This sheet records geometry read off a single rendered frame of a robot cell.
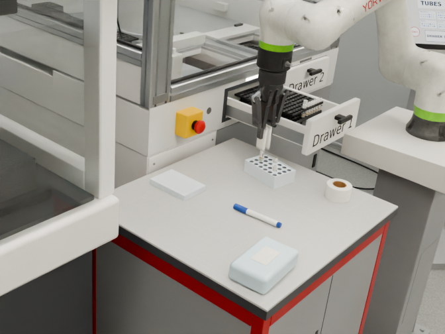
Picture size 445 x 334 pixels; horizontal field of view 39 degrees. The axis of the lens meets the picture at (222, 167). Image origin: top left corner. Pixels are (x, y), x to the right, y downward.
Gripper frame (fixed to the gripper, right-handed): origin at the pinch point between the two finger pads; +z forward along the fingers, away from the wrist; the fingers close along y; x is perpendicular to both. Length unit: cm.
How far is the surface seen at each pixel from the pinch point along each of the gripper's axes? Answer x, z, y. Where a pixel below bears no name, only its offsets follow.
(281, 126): 3.7, 0.3, 10.6
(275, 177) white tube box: -9.1, 7.9, -3.2
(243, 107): 18.1, -0.9, 8.2
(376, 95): 84, 47, 178
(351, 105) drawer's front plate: -3.1, -4.4, 33.6
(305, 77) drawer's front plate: 30, -1, 49
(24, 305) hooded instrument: -9, 18, -76
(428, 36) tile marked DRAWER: 18, -13, 105
